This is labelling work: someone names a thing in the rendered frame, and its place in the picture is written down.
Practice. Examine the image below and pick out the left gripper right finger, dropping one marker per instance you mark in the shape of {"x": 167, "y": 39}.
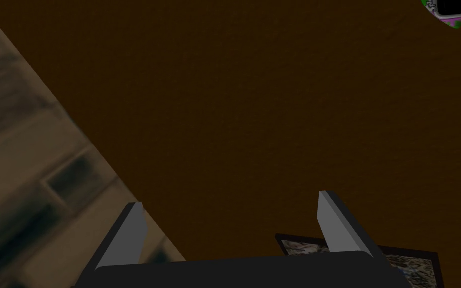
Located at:
{"x": 340, "y": 232}

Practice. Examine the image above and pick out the white colourful box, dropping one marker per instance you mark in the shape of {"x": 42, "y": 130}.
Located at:
{"x": 452, "y": 12}

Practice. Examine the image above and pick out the black framed patterned picture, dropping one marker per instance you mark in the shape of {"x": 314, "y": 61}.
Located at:
{"x": 414, "y": 268}

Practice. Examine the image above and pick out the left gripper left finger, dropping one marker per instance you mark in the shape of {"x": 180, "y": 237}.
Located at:
{"x": 128, "y": 238}

